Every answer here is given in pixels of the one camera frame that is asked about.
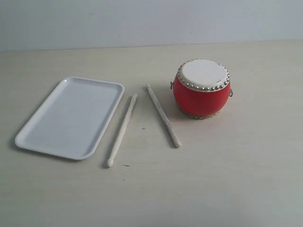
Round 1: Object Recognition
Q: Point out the white rectangular plastic tray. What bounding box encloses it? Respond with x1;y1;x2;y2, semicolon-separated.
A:
15;77;125;161

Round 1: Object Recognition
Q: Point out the white drumstick with ball tip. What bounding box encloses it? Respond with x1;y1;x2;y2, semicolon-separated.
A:
107;93;138;168

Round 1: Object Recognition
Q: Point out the small red drum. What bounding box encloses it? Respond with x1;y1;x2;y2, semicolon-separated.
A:
170;59;232;119

